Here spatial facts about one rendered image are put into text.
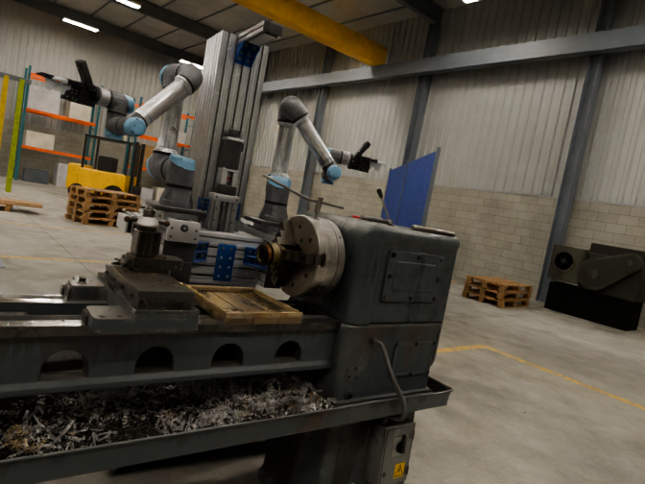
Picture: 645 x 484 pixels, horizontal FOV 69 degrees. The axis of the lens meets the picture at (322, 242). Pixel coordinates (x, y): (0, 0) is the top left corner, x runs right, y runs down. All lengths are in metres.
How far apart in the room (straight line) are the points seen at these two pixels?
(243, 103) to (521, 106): 11.32
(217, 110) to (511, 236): 10.80
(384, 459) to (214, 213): 1.34
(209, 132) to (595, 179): 10.52
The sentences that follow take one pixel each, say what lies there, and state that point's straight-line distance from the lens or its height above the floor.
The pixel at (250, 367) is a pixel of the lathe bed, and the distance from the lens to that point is 1.67.
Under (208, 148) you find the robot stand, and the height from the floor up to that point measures 1.46.
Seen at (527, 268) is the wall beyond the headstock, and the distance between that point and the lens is 12.42.
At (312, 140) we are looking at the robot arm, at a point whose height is 1.60.
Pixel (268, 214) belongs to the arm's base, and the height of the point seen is 1.19.
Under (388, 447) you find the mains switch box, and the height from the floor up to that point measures 0.36.
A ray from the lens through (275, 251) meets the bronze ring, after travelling 1.72.
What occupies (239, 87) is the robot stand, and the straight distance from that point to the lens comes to 2.50.
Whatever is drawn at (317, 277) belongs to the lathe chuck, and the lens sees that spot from 1.71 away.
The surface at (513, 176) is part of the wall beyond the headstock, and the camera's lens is 12.93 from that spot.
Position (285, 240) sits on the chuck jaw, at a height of 1.13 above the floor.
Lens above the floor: 1.29
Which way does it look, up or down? 5 degrees down
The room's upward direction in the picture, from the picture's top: 10 degrees clockwise
